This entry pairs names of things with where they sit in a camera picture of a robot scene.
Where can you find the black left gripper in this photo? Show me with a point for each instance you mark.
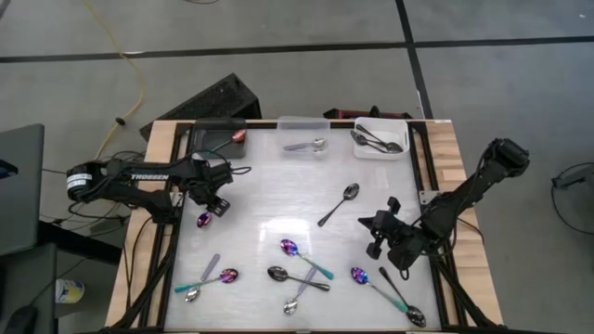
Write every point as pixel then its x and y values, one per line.
pixel 209 178

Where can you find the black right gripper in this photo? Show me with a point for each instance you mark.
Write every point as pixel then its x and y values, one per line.
pixel 399 243

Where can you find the copper spoon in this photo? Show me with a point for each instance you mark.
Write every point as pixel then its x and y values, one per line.
pixel 239 135

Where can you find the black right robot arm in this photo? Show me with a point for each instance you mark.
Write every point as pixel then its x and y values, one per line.
pixel 464 199

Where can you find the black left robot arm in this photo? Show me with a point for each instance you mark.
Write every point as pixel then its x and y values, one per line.
pixel 148 177

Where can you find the black plastic bin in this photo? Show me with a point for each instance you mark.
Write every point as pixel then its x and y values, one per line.
pixel 215 148

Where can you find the white plastic bin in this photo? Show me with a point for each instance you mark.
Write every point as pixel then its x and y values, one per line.
pixel 376 155

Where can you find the black perforated box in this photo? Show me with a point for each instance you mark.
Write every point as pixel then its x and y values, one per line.
pixel 218 99

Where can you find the clear plastic bin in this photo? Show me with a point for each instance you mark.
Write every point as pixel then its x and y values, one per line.
pixel 304 127

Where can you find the red and black tool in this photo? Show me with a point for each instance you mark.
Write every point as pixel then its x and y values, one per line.
pixel 352 112

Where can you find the white and yellow can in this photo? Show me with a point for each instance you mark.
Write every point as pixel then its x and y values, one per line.
pixel 69 291

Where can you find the grey device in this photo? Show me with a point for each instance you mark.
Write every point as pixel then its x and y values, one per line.
pixel 575 176

